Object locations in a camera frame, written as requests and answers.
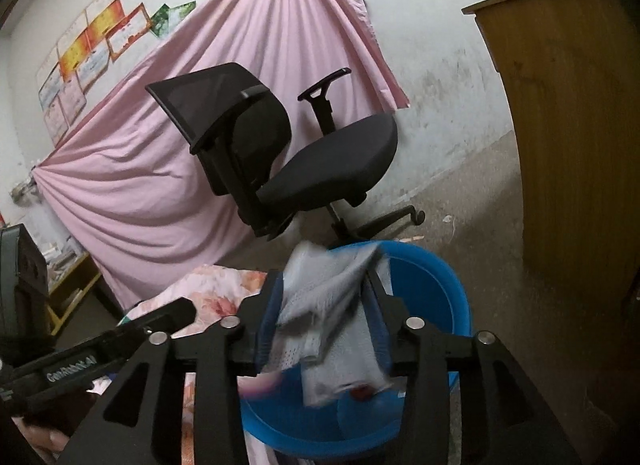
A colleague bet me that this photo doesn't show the blue plastic bucket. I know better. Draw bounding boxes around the blue plastic bucket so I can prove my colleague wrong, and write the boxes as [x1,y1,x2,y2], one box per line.
[241,241,472,459]

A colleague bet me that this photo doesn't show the black office chair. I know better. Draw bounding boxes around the black office chair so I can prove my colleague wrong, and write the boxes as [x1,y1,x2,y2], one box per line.
[145,62,425,246]

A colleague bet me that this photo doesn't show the person's left hand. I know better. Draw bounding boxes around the person's left hand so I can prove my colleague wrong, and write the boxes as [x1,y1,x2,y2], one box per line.
[13,417,70,464]

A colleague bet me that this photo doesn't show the floral pink tablecloth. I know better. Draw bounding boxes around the floral pink tablecloth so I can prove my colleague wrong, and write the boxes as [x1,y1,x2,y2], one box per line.
[120,265,282,464]

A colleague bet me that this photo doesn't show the wooden cabinet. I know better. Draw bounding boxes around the wooden cabinet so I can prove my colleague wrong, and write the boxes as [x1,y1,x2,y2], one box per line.
[460,0,640,396]

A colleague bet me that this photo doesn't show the certificates on wall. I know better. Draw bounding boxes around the certificates on wall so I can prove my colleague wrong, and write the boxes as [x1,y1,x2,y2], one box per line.
[35,0,196,144]

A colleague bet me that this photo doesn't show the pink hanging curtain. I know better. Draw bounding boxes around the pink hanging curtain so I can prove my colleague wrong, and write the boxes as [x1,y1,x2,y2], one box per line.
[31,0,411,311]

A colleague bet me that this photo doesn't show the grey mesh cloth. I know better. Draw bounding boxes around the grey mesh cloth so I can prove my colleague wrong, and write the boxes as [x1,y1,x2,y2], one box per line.
[267,242,394,407]

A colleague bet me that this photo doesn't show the wooden shelf unit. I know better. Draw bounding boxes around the wooden shelf unit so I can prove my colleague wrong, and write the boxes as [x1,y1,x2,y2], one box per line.
[46,253,102,338]

